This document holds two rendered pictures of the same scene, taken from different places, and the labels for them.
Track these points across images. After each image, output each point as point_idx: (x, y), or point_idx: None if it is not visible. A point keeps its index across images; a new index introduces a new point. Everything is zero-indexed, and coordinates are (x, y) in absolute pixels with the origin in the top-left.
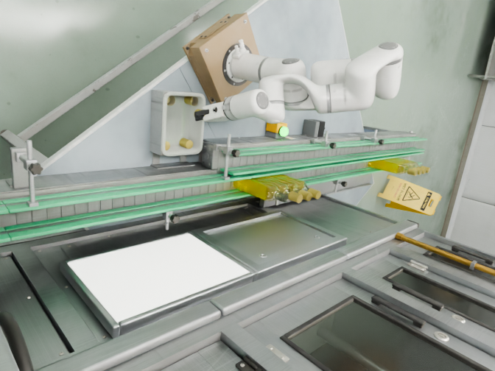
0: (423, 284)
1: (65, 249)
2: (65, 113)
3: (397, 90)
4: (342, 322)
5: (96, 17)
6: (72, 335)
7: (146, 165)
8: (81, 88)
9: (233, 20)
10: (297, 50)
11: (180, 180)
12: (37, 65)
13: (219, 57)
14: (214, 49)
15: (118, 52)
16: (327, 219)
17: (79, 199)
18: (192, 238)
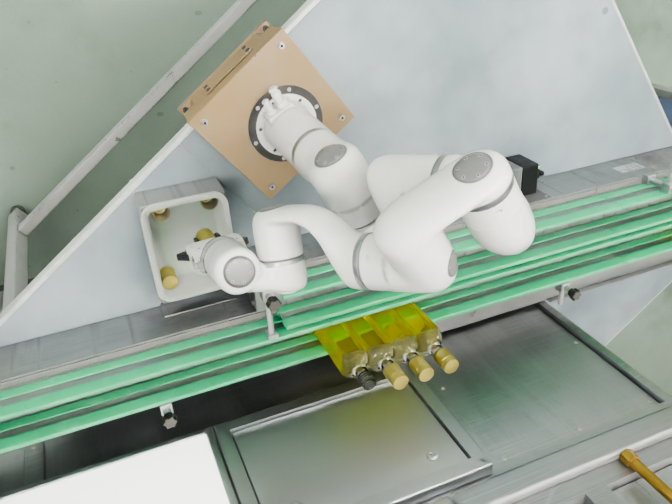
0: None
1: (25, 456)
2: (98, 166)
3: (520, 243)
4: None
5: (117, 0)
6: None
7: (154, 305)
8: (116, 122)
9: (256, 50)
10: (457, 33)
11: (188, 346)
12: (41, 102)
13: (238, 123)
14: (223, 115)
15: (168, 49)
16: (507, 383)
17: (1, 413)
18: (204, 447)
